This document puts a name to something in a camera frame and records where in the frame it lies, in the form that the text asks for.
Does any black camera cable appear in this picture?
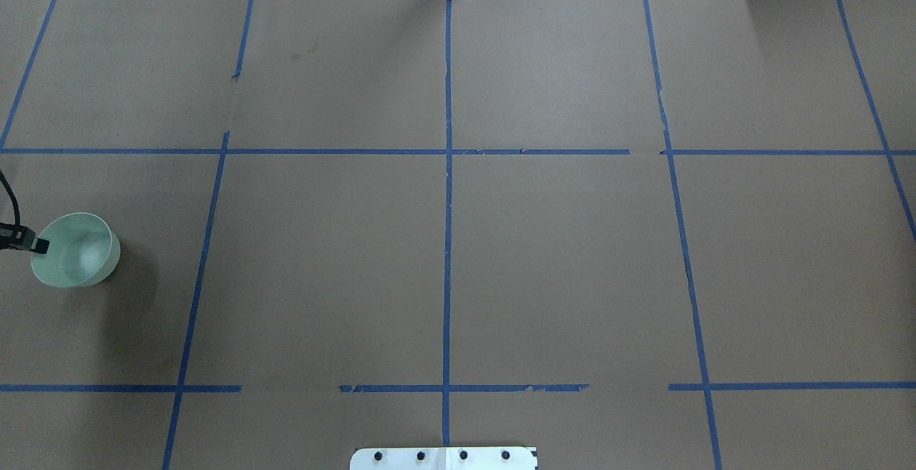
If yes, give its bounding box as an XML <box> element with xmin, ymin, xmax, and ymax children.
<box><xmin>0</xmin><ymin>170</ymin><xmax>21</xmax><ymax>231</ymax></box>

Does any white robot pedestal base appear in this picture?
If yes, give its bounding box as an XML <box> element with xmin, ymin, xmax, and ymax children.
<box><xmin>349</xmin><ymin>446</ymin><xmax>539</xmax><ymax>469</ymax></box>

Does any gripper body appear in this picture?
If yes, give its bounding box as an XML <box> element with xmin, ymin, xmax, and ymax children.
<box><xmin>1</xmin><ymin>222</ymin><xmax>29</xmax><ymax>250</ymax></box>

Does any green ceramic bowl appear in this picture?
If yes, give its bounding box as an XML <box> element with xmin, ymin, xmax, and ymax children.
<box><xmin>30</xmin><ymin>212</ymin><xmax>121</xmax><ymax>288</ymax></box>

